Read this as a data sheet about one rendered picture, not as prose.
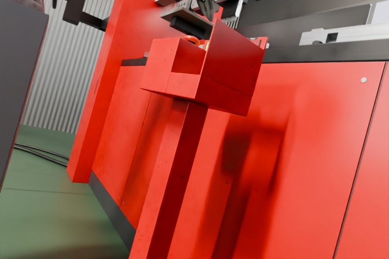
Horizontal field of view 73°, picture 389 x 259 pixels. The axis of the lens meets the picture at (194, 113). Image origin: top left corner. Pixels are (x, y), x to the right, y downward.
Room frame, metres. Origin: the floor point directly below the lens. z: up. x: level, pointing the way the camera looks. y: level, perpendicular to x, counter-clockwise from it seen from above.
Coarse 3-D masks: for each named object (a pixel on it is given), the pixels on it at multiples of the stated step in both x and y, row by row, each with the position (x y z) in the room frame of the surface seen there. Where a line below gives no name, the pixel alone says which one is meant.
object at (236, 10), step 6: (234, 0) 1.15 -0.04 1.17; (240, 0) 1.13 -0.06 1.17; (228, 6) 1.17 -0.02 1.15; (234, 6) 1.14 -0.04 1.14; (240, 6) 1.13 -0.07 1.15; (222, 12) 1.20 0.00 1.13; (228, 12) 1.17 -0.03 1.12; (234, 12) 1.13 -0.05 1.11; (222, 18) 1.20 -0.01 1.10; (228, 18) 1.17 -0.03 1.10; (234, 18) 1.13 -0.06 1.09
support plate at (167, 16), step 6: (168, 12) 1.02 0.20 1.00; (174, 12) 0.98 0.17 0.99; (180, 12) 0.97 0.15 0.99; (186, 12) 0.95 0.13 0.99; (192, 12) 0.96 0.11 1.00; (168, 18) 1.07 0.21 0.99; (186, 18) 1.01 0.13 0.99; (192, 18) 1.00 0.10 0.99; (198, 18) 0.98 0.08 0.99; (198, 24) 1.04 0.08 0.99; (204, 24) 1.02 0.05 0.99; (210, 24) 1.01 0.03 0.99; (210, 30) 1.07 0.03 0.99; (204, 36) 1.17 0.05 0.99
